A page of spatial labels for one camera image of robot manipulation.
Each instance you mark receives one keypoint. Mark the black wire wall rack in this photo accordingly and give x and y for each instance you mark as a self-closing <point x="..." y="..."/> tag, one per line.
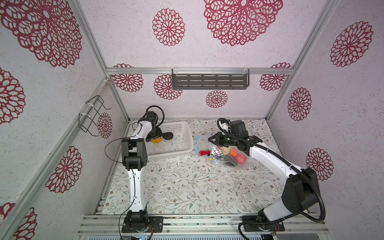
<point x="88" y="119"/>

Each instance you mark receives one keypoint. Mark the white perforated plastic basket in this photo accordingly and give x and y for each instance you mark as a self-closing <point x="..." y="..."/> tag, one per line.
<point x="181" y="143"/>

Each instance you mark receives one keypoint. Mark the yellow toy potato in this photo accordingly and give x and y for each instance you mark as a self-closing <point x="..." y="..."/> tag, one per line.
<point x="157" y="140"/>

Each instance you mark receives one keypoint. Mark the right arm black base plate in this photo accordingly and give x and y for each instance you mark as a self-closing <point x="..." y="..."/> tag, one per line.
<point x="258" y="224"/>

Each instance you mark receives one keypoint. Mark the black textured toy ball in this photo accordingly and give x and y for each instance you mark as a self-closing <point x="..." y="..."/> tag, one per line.
<point x="168" y="136"/>

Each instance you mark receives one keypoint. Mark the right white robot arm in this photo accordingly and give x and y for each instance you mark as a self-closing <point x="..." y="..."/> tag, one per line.
<point x="301" y="194"/>

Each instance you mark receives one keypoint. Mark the dark oval toy avocado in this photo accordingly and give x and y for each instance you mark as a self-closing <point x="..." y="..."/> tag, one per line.
<point x="231" y="163"/>

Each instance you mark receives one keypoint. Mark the grey slotted wall shelf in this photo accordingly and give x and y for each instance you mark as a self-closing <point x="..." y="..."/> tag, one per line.
<point x="181" y="81"/>

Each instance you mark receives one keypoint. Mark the red toy chili pepper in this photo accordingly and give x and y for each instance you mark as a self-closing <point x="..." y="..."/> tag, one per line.
<point x="204" y="153"/>

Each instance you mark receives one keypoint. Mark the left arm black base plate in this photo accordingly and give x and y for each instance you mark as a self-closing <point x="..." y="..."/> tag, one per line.
<point x="143" y="225"/>

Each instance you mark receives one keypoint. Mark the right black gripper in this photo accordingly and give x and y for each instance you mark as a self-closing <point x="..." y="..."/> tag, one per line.
<point x="218" y="139"/>

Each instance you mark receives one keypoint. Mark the pink red toy ball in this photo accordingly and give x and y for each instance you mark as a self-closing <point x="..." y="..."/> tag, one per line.
<point x="240" y="159"/>

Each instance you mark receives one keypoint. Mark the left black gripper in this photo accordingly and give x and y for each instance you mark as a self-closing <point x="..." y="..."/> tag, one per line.
<point x="158" y="133"/>

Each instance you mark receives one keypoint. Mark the orange toy fruit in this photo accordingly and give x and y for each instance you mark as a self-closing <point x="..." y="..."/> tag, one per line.
<point x="233" y="153"/>

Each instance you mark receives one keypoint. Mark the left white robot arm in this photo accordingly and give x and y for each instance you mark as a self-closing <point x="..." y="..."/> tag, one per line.
<point x="134" y="159"/>

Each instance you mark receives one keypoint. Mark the clear zip top bag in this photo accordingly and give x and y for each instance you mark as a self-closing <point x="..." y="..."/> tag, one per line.
<point x="213" y="149"/>

